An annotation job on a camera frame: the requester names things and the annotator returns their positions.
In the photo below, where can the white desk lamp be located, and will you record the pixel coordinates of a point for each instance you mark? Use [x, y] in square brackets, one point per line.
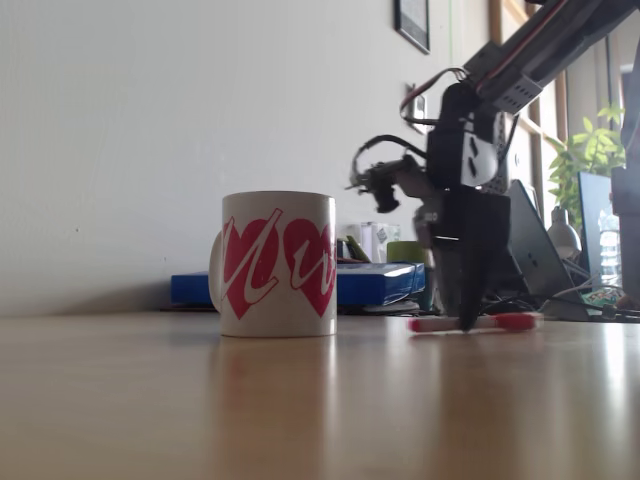
[562, 232]

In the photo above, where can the red and white marker pen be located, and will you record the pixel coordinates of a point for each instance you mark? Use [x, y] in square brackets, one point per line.
[430, 325]

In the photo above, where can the blue flat box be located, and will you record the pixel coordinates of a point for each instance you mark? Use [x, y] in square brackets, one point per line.
[365, 287]

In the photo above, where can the green potted plant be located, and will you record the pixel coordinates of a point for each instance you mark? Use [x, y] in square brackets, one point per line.
[590, 150]

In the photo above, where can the grey laptop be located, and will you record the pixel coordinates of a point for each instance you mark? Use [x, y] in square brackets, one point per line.
[545, 265]

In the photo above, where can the small black gripper camera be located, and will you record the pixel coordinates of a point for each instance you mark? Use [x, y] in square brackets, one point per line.
[385, 185]

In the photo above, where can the black picture frame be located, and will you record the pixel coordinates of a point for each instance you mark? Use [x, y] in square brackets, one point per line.
[412, 22]

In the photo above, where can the white mug with red hearts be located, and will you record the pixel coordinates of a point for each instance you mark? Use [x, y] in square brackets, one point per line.
[260, 310]

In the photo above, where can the clear water bottle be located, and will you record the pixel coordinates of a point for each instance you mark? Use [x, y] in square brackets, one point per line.
[609, 245]

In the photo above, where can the dark computer monitor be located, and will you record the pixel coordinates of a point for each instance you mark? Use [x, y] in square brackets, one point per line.
[595, 220]

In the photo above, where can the green circuit board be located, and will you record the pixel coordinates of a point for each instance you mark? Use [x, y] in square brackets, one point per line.
[602, 296]

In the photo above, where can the white wall thermostat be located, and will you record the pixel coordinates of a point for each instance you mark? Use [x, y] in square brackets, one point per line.
[420, 107]

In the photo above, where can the wooden window frame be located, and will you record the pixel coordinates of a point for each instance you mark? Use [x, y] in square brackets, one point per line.
[545, 125]

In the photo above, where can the green cup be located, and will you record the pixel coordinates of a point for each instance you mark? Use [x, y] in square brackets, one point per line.
[405, 252]

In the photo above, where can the clear plastic container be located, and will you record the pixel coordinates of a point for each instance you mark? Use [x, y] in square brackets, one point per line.
[380, 242]

